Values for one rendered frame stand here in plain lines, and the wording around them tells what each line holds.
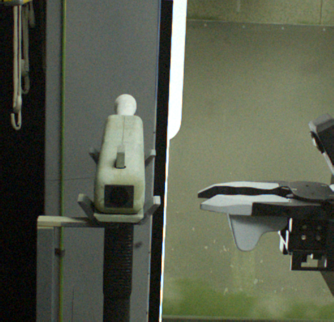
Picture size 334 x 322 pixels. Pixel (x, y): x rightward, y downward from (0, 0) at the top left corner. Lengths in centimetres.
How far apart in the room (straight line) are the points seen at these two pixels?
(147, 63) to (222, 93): 179
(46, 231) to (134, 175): 10
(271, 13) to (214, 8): 21
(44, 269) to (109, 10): 61
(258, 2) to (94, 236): 197
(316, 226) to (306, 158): 218
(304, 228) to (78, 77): 57
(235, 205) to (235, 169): 215
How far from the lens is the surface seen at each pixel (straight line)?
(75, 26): 137
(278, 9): 329
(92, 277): 146
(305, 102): 319
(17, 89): 143
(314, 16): 332
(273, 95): 318
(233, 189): 95
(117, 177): 80
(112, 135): 96
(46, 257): 84
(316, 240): 94
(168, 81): 139
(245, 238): 92
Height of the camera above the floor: 135
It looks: 13 degrees down
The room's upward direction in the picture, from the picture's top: 3 degrees clockwise
